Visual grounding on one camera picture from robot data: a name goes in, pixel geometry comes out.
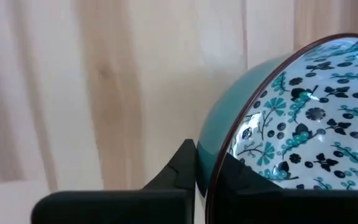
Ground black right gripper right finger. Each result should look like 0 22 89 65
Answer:
211 152 358 224

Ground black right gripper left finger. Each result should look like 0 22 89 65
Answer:
31 139 198 224

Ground teal floral patterned bowl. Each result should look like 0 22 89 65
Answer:
196 32 358 224

